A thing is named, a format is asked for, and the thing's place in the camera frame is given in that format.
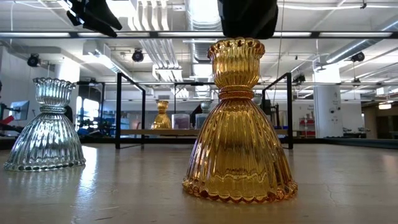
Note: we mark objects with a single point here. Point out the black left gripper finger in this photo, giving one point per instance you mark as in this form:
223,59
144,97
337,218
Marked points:
104,15
93,27

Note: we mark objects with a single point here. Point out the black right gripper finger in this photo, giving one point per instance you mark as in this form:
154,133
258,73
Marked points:
269,18
237,18

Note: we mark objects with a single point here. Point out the clear ribbed glass candle holder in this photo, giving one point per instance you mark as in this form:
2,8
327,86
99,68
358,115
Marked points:
258,99
46,140
206,106

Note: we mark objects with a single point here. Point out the pink plastic cup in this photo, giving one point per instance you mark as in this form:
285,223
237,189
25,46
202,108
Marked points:
181,122

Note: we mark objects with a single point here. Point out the amber ribbed glass candle holder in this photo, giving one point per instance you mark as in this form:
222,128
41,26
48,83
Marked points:
161,121
237,146

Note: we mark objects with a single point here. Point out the white round column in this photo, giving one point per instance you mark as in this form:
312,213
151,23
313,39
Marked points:
326,109

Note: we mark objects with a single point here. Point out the red storage rack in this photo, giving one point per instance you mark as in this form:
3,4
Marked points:
308,123

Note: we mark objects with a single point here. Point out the computer monitor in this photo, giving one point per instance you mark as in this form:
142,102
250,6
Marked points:
19,110

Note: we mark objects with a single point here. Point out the rectangular ceiling light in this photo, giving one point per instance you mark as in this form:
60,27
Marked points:
384,106

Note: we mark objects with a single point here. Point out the silver ventilation duct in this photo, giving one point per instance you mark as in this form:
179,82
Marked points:
203,15

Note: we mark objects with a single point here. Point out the black ceiling-mounted camera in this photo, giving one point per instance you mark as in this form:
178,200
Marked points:
33,60
137,56
358,57

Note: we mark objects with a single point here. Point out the black horizontal frame bar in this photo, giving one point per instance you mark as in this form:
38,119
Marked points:
174,34

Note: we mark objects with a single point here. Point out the black metal shelf frame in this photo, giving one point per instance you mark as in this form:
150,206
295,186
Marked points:
118,109

